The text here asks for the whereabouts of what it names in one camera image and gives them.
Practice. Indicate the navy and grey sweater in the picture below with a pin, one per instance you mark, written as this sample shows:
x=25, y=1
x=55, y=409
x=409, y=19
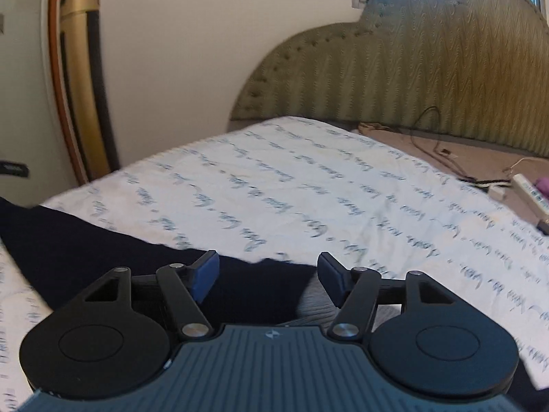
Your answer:
x=128, y=240

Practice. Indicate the purple cloth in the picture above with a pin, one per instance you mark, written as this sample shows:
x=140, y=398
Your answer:
x=544, y=188

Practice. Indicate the green padded headboard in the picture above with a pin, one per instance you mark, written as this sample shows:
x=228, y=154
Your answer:
x=407, y=64

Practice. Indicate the white door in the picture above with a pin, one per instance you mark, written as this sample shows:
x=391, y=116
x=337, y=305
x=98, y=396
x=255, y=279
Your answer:
x=25, y=94

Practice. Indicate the white plug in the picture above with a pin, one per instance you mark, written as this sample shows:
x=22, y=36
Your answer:
x=497, y=193

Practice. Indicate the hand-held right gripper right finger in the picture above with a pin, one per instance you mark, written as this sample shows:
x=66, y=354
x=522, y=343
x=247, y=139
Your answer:
x=332, y=279

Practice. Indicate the white script printed blanket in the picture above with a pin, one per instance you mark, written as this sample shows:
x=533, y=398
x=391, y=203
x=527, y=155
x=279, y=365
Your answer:
x=300, y=180

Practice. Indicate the white power strip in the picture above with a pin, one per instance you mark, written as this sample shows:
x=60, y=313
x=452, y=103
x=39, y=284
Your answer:
x=529, y=189

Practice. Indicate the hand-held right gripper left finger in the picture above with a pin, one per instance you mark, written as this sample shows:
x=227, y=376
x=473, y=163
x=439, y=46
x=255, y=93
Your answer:
x=205, y=279

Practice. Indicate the brown bed sheet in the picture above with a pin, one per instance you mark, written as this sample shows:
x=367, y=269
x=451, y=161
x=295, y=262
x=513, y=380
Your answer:
x=480, y=154

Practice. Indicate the gold and black panel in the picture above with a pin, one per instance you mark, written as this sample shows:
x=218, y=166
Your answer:
x=81, y=73

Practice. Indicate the brown door frame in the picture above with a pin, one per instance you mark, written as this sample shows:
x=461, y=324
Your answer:
x=53, y=51

